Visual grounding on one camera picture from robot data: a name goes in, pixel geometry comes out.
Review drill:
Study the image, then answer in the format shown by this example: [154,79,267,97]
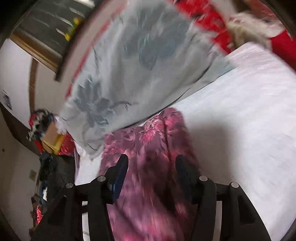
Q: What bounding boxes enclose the black quilted jacket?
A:
[38,152,75,208]

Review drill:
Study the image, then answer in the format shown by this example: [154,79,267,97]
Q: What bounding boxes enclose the red blanket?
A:
[270,30,296,71]

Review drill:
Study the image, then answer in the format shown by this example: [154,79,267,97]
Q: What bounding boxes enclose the white quilted bedspread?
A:
[74,41,296,241]

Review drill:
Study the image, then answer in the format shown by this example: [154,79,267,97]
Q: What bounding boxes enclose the red floral pillow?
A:
[171,0,233,54]

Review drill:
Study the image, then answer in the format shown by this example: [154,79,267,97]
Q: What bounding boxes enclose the pile of mixed clothes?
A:
[28,109,54,141]

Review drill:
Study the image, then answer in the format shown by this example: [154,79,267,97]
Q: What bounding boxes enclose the cardboard box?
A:
[42,121,64,155]

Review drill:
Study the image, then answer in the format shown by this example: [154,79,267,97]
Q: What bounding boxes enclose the grey floral pillow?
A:
[59,1,232,158]

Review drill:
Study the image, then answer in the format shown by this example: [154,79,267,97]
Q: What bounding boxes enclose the purple pink floral garment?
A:
[99,108,198,240]

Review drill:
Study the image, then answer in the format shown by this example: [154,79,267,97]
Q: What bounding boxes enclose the white fringed cloth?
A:
[226,12,285,50]

